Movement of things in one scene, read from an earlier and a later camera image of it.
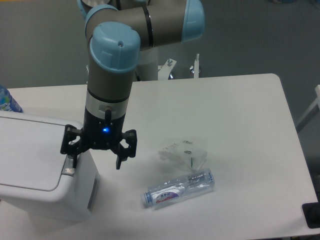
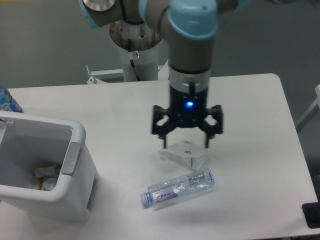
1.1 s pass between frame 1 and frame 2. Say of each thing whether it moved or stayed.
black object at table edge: stayed
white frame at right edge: stayed
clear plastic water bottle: stayed
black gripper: moved
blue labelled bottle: stayed
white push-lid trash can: moved
